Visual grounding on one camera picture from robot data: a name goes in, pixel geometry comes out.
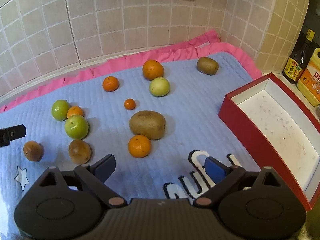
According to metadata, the dark soy sauce bottle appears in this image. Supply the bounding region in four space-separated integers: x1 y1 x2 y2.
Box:
282 29 315 84

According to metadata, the small kiwi at back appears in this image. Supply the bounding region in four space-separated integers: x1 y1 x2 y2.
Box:
197 57 219 75

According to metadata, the yellow detergent jug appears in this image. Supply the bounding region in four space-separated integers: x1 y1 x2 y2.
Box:
297 48 320 107

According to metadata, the tiny orange tangerine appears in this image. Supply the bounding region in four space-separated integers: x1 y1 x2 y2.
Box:
124 99 136 111

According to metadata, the pale green apple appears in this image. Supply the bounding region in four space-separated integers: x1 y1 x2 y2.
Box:
149 77 170 97

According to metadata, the large green apple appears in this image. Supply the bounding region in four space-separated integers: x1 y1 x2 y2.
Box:
65 115 89 139

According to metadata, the medium orange tangerine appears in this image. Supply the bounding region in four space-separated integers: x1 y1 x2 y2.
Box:
102 76 119 92

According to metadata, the large orange at back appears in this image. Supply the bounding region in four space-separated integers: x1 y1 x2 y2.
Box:
142 60 164 81

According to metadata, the blue quilted mat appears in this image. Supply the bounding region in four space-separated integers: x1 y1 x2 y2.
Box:
1 52 259 239

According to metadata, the front orange tangerine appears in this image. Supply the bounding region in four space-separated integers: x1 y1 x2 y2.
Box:
127 135 152 158

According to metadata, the red cardboard box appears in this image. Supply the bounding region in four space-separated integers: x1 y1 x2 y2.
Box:
218 73 319 211

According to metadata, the large brown kiwi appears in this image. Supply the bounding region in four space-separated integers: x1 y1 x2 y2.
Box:
129 110 166 140

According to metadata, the orange behind green apples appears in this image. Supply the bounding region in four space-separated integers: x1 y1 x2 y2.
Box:
67 106 84 119

